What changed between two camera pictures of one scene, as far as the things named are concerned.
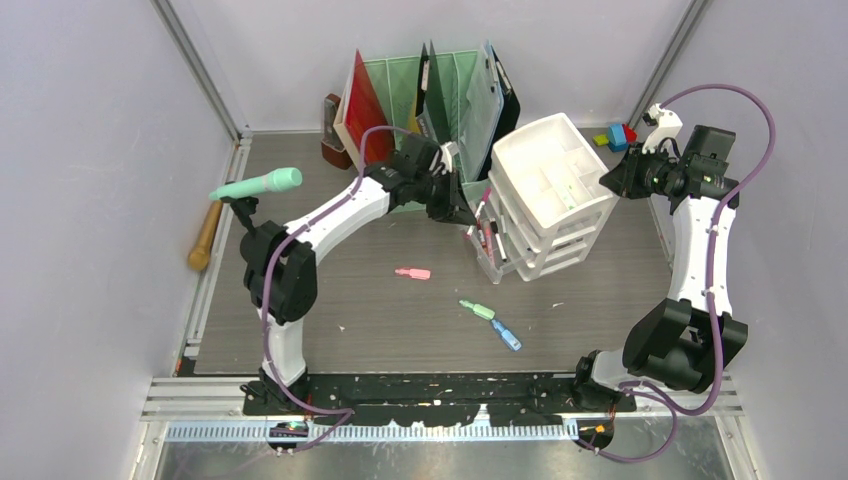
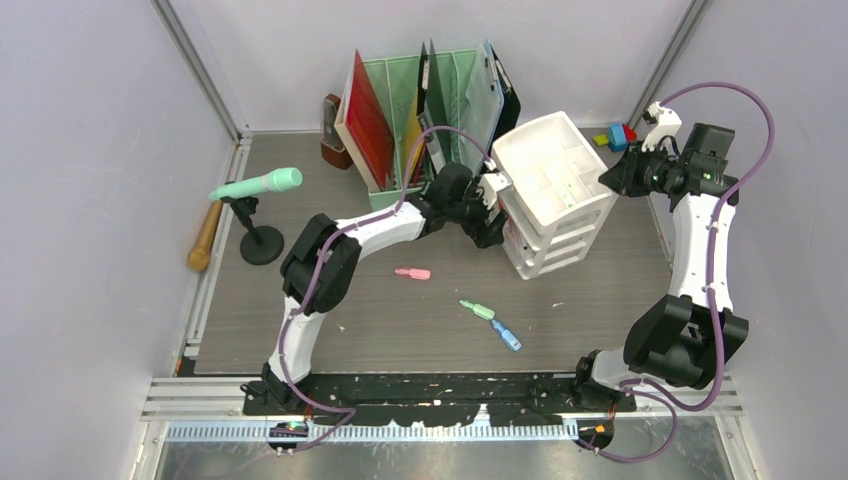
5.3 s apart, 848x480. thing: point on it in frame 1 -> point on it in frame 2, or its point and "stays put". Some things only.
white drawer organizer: x=547 y=180 stays put
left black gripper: x=455 y=208 -> x=483 y=235
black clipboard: x=511 y=105 stays put
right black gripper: x=622 y=178 stays put
